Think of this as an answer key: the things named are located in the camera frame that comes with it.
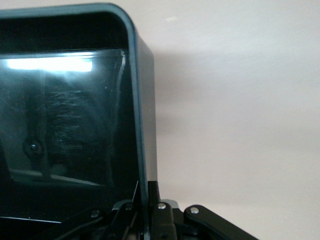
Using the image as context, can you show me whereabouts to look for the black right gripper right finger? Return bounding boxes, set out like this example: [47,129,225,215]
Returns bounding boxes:
[147,181,179,240]

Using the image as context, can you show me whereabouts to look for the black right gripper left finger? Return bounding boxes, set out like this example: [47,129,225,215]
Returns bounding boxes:
[104,199,141,240]

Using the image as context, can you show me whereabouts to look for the black plastic box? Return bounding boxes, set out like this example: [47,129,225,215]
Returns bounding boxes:
[0,2,160,238]

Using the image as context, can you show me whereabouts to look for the brown table mat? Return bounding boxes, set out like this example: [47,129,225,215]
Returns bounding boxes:
[109,0,320,240]

